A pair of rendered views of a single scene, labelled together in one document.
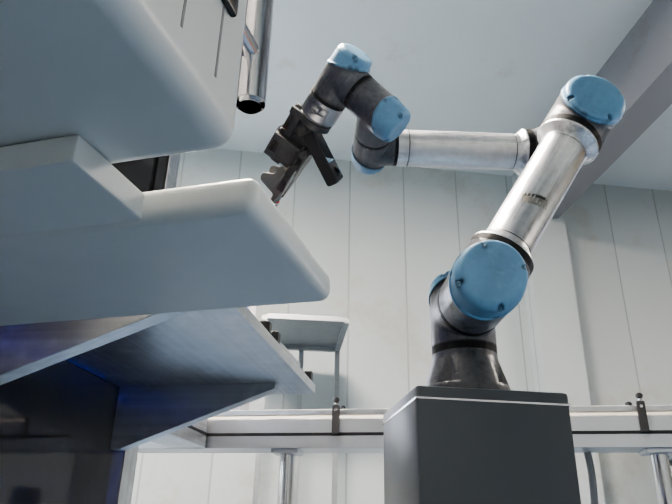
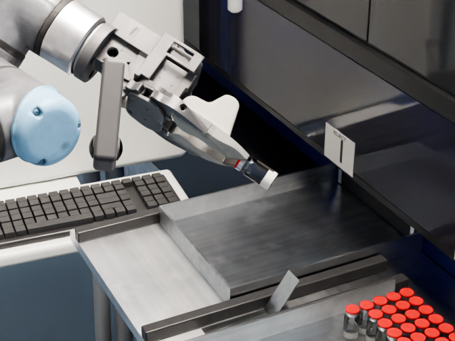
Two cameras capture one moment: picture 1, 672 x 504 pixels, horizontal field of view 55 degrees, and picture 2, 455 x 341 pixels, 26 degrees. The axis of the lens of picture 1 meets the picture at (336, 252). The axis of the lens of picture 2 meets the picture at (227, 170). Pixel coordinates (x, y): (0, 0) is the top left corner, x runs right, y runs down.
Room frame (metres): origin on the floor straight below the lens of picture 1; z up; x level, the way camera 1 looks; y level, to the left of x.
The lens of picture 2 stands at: (1.97, -0.45, 1.75)
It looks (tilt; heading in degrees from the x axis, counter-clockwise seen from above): 29 degrees down; 143
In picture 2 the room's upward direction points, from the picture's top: straight up
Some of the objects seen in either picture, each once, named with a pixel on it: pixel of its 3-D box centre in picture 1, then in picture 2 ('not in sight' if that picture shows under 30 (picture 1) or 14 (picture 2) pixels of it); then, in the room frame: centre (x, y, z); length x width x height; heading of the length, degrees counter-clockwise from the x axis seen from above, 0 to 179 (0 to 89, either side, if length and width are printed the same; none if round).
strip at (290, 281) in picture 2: not in sight; (250, 304); (1.09, 0.25, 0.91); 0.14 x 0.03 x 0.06; 80
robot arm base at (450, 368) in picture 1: (465, 375); not in sight; (1.13, -0.24, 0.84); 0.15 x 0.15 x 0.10
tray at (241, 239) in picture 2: not in sight; (288, 227); (0.95, 0.44, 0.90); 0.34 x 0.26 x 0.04; 80
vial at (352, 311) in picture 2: not in sight; (351, 321); (1.20, 0.34, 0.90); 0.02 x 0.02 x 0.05
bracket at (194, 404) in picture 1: (195, 416); not in sight; (1.35, 0.28, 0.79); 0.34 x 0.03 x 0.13; 80
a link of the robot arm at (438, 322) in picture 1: (462, 312); not in sight; (1.12, -0.24, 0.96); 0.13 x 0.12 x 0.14; 3
